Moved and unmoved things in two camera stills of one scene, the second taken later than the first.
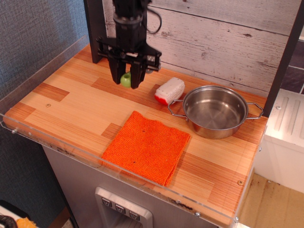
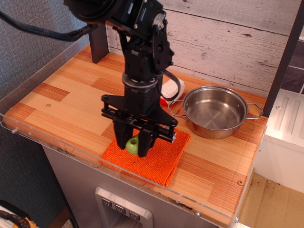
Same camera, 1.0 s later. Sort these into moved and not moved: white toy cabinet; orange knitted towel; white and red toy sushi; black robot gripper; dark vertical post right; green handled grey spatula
Moved: green handled grey spatula; black robot gripper
Not moved: white toy cabinet; dark vertical post right; orange knitted towel; white and red toy sushi
